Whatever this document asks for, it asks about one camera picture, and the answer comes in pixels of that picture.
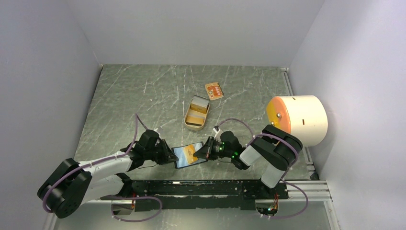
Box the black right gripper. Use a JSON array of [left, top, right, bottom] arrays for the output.
[[193, 136, 233, 161]]

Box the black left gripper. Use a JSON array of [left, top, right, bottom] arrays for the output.
[[144, 138, 178, 164]]

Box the orange VIP credit card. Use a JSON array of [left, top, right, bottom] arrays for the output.
[[182, 144, 198, 164]]

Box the black card holder wallet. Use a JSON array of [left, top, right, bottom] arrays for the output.
[[171, 141, 208, 169]]

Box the grey credit card stack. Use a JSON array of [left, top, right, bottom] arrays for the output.
[[190, 95, 210, 113]]

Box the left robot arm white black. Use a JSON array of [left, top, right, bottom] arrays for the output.
[[37, 129, 178, 219]]

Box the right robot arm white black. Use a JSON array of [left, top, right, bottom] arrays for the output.
[[193, 125, 303, 198]]

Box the orange patterned card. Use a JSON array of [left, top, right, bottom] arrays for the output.
[[205, 82, 224, 101]]

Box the beige oval tray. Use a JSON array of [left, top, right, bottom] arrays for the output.
[[183, 103, 210, 131]]

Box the cream cylinder orange face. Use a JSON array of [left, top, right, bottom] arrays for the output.
[[265, 95, 328, 147]]

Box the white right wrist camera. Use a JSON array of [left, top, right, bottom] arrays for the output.
[[213, 126, 223, 139]]

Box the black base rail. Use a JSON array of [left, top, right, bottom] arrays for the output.
[[101, 179, 289, 212]]

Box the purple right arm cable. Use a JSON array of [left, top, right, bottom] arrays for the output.
[[217, 118, 300, 172]]

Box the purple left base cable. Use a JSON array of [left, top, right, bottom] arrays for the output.
[[104, 195, 163, 223]]

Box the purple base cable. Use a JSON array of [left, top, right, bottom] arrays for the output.
[[104, 195, 163, 223], [260, 180, 309, 220]]

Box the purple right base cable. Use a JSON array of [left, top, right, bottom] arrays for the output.
[[260, 180, 309, 220]]

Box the aluminium frame extrusion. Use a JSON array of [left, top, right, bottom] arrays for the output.
[[82, 181, 330, 206]]

